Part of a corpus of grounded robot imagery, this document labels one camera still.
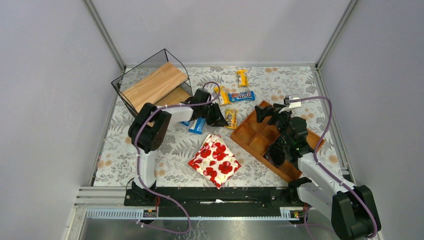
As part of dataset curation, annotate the yellow candy bar far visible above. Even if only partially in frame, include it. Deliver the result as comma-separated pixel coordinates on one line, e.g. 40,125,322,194
236,69,249,87

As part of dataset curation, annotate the black wire wooden shelf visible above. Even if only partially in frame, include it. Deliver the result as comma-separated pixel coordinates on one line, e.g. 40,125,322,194
111,48,193,117

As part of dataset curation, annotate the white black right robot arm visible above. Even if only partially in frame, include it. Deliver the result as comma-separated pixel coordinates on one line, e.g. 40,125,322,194
255,104,382,240

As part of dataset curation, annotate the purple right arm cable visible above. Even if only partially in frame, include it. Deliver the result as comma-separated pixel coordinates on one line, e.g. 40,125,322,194
288,96,379,240

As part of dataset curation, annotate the yellow m&m candy bag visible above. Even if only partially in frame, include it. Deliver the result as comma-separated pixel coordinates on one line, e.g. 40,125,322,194
225,109,238,129

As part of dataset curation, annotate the yellow candy bar near centre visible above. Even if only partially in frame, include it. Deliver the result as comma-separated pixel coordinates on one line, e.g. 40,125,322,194
214,86,232,106

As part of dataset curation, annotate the brown wooden divided tray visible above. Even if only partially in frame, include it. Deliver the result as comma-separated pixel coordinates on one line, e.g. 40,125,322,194
230,101,324,183

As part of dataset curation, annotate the yellow candy bar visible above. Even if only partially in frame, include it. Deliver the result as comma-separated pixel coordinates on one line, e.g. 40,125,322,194
236,69,249,87
214,86,232,106

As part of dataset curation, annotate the blue m&m candy bag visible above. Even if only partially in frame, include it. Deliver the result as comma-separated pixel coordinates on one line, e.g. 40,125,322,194
228,91,256,103

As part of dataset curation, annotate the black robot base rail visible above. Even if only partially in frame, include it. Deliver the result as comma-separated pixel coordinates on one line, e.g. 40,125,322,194
123,186,305,219

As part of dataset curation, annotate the blue white candy bar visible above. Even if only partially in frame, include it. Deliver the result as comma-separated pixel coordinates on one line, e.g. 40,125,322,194
188,117,206,135
180,121,192,127

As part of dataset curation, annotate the floral patterned table mat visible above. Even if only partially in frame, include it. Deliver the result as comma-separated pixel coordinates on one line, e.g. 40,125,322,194
94,65,347,188

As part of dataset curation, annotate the black coiled cable roll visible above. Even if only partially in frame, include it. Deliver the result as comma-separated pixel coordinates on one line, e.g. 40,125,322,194
264,142,288,168

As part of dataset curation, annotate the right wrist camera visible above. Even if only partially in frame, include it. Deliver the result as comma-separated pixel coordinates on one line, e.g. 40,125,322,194
284,95,302,111

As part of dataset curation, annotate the red poppy folded cloth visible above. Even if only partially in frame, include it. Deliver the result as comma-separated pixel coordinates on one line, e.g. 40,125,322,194
188,134,242,189

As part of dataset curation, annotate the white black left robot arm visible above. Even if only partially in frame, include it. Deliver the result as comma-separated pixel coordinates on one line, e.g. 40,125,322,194
128,88,228,200

